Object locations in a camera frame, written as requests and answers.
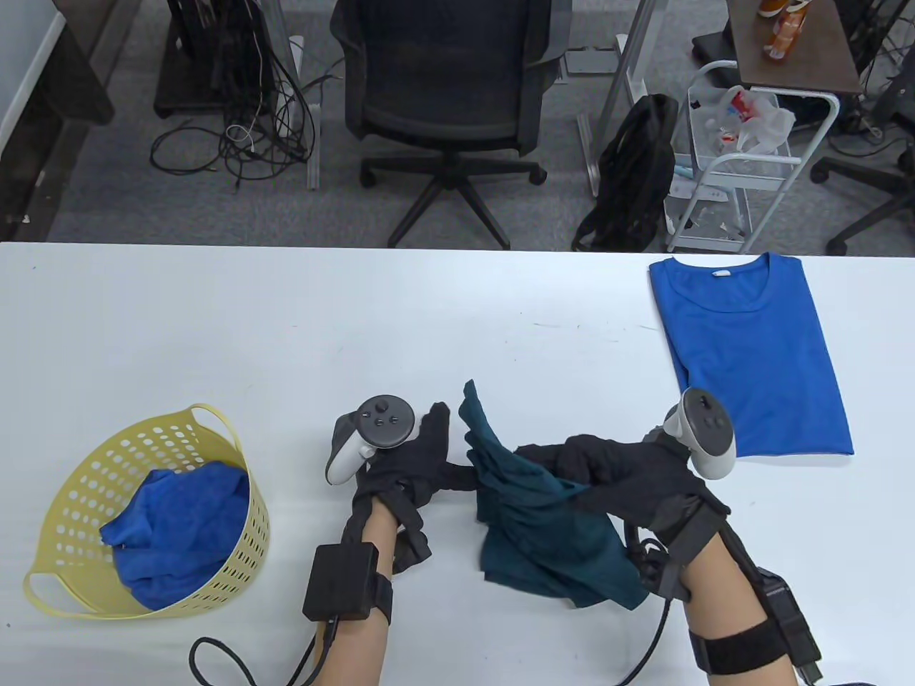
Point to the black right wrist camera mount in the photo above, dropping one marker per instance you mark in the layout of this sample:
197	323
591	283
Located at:
658	572

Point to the person's left forearm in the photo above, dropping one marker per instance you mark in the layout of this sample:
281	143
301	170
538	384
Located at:
357	650

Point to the orange bottle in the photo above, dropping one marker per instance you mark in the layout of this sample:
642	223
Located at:
783	36
770	7

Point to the black swivel chair base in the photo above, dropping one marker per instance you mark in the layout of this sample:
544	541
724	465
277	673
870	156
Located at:
858	175

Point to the person's right hand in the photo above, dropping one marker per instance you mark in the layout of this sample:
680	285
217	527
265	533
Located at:
629	479

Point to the yellow laundry basket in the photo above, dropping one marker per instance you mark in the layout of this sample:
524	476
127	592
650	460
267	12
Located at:
78	500

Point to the black flat stand base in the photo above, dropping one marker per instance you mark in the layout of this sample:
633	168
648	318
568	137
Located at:
715	46

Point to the brown side table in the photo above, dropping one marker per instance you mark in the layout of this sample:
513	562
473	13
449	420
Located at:
822	50

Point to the black left forearm box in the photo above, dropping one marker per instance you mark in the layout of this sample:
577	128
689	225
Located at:
343	582

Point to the blue t-shirt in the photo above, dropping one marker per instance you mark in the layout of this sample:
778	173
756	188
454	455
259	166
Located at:
750	343

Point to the grey metal desk leg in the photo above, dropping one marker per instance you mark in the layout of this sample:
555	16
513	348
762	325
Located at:
313	150
592	164

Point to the dark teal towel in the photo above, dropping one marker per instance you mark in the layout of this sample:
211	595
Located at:
550	550

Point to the white plastic bag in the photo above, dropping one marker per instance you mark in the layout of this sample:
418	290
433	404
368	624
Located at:
768	121

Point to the blue towel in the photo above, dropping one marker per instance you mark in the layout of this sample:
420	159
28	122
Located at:
171	529

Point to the person's left hand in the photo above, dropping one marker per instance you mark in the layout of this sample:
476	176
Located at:
407	471

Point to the white utility cart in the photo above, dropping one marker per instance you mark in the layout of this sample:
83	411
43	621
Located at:
758	175

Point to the black right forearm sensor module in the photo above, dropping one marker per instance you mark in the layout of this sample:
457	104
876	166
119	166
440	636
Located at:
790	622

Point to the grey metal base plate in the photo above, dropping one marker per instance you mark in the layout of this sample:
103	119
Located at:
590	63

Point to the black computer tower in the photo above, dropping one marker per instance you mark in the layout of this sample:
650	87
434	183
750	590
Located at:
214	43

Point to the black mesh office chair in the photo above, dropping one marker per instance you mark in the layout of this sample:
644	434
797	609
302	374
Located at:
443	71

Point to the person's right forearm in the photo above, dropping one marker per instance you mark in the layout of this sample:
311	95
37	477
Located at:
722	607

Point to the black backpack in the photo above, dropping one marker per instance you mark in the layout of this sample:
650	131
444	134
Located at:
636	179

